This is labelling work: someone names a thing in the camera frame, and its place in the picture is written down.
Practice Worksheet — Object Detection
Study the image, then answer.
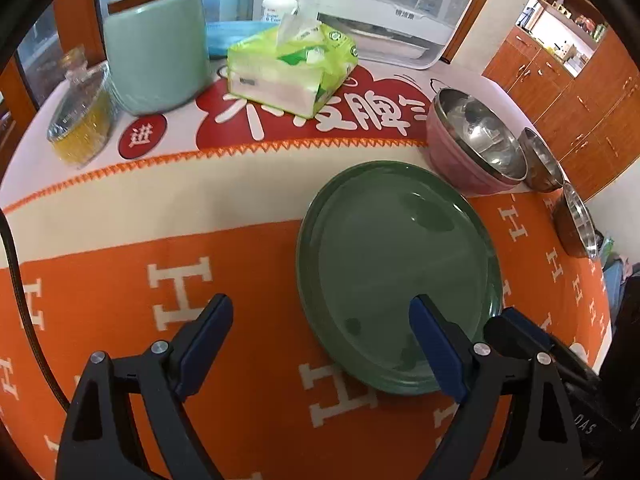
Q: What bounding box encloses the green tissue pack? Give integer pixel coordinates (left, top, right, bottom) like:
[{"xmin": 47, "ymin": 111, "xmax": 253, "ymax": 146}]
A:
[{"xmin": 226, "ymin": 15, "xmax": 360, "ymax": 120}]

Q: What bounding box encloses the red printed table cover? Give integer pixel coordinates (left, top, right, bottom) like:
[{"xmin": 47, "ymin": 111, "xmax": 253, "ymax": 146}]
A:
[{"xmin": 0, "ymin": 55, "xmax": 566, "ymax": 211}]

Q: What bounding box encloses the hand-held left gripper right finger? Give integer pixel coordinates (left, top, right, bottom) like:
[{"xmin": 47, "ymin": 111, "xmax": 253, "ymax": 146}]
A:
[{"xmin": 408, "ymin": 295, "xmax": 583, "ymax": 480}]

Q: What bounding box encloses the mint green canister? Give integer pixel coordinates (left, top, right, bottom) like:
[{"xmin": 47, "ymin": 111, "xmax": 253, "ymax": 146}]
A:
[{"xmin": 102, "ymin": 0, "xmax": 212, "ymax": 116}]

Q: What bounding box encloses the glass jar with yellow contents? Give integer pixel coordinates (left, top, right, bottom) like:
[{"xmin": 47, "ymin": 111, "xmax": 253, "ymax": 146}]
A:
[{"xmin": 46, "ymin": 57, "xmax": 117, "ymax": 170}]

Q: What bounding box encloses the green plate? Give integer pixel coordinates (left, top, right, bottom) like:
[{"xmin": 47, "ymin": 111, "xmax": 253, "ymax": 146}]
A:
[{"xmin": 296, "ymin": 160, "xmax": 503, "ymax": 395}]

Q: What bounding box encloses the white pill bottle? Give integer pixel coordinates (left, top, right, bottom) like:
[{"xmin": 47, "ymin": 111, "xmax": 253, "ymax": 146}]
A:
[{"xmin": 261, "ymin": 0, "xmax": 300, "ymax": 23}]

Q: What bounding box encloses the orange patterned blanket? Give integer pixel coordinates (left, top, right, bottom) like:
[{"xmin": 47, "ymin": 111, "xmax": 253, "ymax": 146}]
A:
[{"xmin": 0, "ymin": 142, "xmax": 613, "ymax": 480}]

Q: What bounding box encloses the large steel bowl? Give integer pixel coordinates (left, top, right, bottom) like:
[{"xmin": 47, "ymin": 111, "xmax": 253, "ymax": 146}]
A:
[{"xmin": 551, "ymin": 182, "xmax": 599, "ymax": 259}]

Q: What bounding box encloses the small steel bowl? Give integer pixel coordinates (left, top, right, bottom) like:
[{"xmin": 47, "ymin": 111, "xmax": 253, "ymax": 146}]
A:
[{"xmin": 519, "ymin": 127, "xmax": 566, "ymax": 193}]

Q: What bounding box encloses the pink steel bowl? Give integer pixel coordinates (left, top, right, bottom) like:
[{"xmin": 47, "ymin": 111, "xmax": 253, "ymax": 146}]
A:
[{"xmin": 426, "ymin": 88, "xmax": 529, "ymax": 197}]

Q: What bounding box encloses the black cable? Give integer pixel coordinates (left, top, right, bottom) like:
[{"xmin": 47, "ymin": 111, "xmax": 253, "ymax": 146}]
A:
[{"xmin": 0, "ymin": 210, "xmax": 71, "ymax": 411}]

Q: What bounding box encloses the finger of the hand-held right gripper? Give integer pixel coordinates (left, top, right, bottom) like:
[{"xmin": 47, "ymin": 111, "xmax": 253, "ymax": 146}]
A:
[
  {"xmin": 484, "ymin": 314, "xmax": 596, "ymax": 386},
  {"xmin": 501, "ymin": 306, "xmax": 576, "ymax": 358}
]

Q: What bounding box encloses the white sterilizer cabinet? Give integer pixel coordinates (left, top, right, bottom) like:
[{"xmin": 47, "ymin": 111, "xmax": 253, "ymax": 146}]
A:
[{"xmin": 295, "ymin": 0, "xmax": 487, "ymax": 71}]

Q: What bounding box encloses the wooden wall cabinet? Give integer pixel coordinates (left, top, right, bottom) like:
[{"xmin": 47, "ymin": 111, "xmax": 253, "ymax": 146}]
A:
[{"xmin": 482, "ymin": 0, "xmax": 640, "ymax": 201}]

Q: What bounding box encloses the wooden glass sliding door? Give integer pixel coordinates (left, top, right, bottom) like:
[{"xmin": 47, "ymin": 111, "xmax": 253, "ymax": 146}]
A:
[{"xmin": 0, "ymin": 0, "xmax": 506, "ymax": 111}]

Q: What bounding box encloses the small amber glass jar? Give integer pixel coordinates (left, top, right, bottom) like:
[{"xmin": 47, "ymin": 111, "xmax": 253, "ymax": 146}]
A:
[{"xmin": 60, "ymin": 45, "xmax": 88, "ymax": 73}]

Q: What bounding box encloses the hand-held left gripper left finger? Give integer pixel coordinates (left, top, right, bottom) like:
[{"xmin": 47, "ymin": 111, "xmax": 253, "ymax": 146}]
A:
[{"xmin": 55, "ymin": 294, "xmax": 234, "ymax": 480}]

